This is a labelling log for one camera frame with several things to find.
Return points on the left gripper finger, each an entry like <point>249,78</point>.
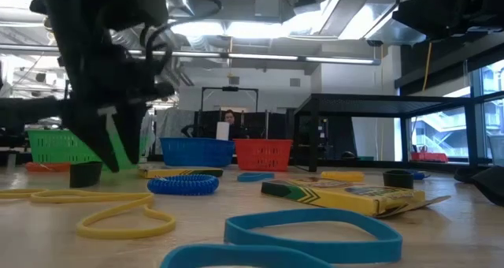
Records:
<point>132,134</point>
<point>98,142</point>

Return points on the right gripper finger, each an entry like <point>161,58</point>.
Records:
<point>429,16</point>

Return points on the blue plastic basket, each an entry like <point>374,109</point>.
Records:
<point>197,151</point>

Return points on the blue spiral coil wristband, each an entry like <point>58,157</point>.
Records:
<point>183,185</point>

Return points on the yellow rubber band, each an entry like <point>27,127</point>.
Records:
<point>126,233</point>
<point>23,190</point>

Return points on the yellow spiral coil wristband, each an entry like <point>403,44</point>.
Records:
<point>342,176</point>

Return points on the grey cloth cover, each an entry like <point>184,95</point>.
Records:
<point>173,122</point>

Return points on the green plastic basket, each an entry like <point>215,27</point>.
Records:
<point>51,146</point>

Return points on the person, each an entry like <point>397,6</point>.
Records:
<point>230,116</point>

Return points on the black perforated metal shelf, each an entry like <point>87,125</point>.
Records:
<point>374,102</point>

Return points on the red plastic basket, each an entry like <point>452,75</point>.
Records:
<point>263,154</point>

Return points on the red storage bin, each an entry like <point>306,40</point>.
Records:
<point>429,157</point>

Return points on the long ceiling light bar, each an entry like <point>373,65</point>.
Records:
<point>260,56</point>

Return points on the black background frame stand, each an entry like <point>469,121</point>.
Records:
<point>230,88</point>

